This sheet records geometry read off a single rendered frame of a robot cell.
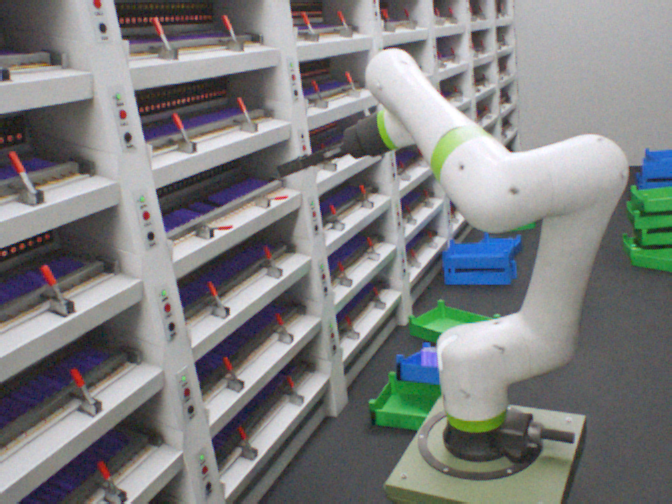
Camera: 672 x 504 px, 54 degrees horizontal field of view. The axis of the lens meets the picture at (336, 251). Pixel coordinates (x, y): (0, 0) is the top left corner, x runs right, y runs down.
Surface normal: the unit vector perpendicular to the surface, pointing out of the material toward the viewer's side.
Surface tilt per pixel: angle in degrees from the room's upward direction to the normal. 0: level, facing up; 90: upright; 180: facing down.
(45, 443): 15
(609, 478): 0
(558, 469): 3
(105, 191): 105
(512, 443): 83
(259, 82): 90
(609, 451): 0
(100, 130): 90
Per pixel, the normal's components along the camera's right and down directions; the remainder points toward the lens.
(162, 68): 0.91, 0.26
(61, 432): 0.11, -0.91
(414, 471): -0.16, -0.93
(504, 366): 0.27, 0.22
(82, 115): -0.41, 0.33
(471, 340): -0.14, -0.83
